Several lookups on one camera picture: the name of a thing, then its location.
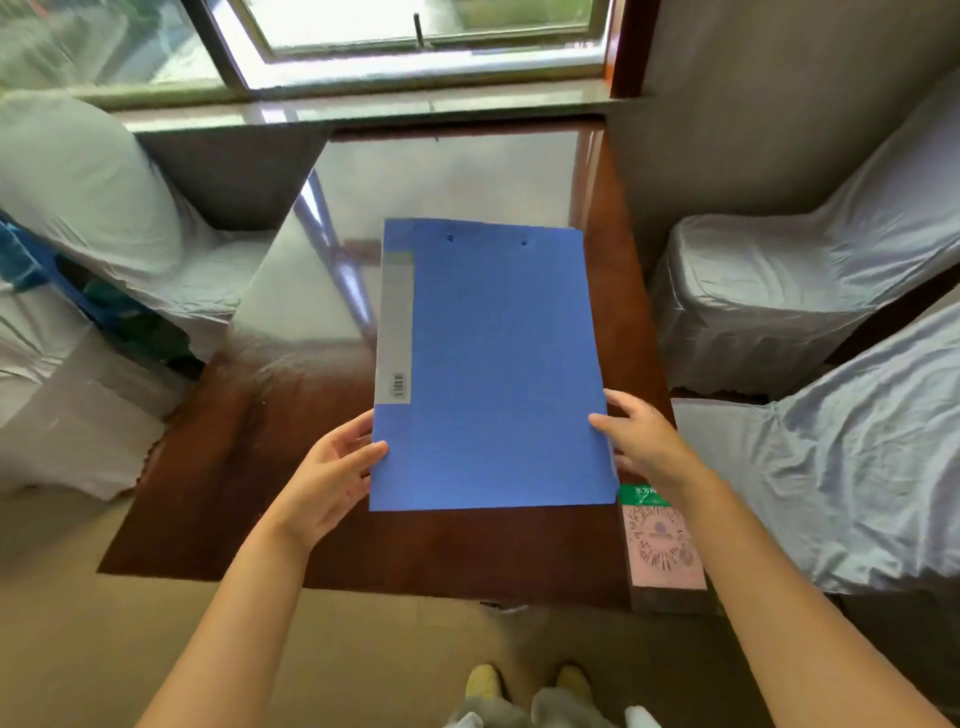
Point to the person's left hand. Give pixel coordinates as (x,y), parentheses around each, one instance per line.
(324,480)

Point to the person's right hand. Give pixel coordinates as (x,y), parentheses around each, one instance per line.
(654,444)

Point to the person's right thumb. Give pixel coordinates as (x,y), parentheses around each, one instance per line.
(609,429)

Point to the person's left thumb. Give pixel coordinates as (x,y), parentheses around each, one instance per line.
(351,461)

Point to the blue file folder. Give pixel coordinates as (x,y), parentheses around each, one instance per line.
(491,367)

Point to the person's left forearm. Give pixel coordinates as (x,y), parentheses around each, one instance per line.
(241,624)

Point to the person's right forearm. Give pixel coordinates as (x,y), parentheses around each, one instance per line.
(787,607)

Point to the pink and green sticker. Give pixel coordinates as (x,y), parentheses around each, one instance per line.
(661,538)

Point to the white covered chair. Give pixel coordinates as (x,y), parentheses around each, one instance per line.
(67,405)
(802,277)
(105,202)
(847,465)

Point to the person's yellow right shoe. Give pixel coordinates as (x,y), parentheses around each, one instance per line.
(574,681)

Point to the person's yellow shoe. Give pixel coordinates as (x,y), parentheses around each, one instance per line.
(574,681)
(484,681)

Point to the person's yellow left shoe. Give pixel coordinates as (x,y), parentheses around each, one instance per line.
(484,681)

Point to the person's grey trousers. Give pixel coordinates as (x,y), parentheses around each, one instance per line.
(551,711)

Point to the blue plastic stool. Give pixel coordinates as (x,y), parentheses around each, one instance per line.
(45,277)

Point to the window frame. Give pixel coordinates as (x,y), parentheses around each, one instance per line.
(322,45)

